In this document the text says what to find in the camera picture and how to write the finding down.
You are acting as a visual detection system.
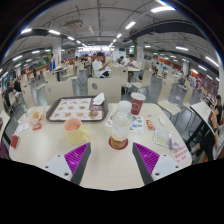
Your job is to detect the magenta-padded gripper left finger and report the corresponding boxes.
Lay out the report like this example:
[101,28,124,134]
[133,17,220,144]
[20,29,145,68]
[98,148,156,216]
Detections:
[43,142,92,186]

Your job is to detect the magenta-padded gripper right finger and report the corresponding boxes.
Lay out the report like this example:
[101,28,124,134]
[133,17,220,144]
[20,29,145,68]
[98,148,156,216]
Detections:
[131,142,181,186]

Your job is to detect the clear white-capped drink bottle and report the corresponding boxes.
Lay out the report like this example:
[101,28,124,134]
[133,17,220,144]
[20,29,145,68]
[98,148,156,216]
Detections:
[109,100,134,150]

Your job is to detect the yellow mug with pink inside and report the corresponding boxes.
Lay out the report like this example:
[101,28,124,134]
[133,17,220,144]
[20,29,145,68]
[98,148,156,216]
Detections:
[63,118,92,146]

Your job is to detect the red sauce packet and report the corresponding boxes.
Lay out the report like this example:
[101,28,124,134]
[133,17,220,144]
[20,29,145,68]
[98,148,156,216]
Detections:
[145,119,156,131]

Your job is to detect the colourful printed leaflet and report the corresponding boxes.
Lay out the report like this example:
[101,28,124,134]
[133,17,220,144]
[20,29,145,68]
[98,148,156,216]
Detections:
[104,111,145,135]

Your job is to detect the dark tray with printed liner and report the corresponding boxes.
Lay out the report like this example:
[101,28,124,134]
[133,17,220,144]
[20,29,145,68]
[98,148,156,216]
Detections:
[45,95,110,123]

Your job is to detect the red paper cup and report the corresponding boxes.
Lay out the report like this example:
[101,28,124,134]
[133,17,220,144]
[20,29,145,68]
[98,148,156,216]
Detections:
[129,92,147,116]

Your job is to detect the crumpled food wrapper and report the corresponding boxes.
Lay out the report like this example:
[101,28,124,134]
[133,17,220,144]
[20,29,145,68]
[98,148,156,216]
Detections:
[26,106,47,126]

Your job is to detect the person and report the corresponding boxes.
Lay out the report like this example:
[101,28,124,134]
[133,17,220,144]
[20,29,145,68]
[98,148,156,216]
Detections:
[49,53,57,72]
[213,94,224,126]
[3,79,23,108]
[126,53,139,84]
[193,114,224,161]
[92,51,113,79]

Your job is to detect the white paper napkin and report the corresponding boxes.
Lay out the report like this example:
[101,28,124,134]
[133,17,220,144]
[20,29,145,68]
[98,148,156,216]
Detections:
[91,92,107,106]

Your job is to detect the neighbouring white table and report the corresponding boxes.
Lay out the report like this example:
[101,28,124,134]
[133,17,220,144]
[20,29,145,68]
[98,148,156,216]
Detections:
[189,100,216,148]

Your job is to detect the group of beige chairs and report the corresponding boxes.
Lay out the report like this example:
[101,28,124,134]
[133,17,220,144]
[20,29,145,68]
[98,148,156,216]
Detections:
[6,59,201,116]

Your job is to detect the ceiling air conditioner unit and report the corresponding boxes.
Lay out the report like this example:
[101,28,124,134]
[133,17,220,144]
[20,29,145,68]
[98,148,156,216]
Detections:
[64,19,84,29]

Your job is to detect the group of ceiling lights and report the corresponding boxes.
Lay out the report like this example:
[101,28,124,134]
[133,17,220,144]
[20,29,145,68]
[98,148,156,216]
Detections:
[0,4,221,76]

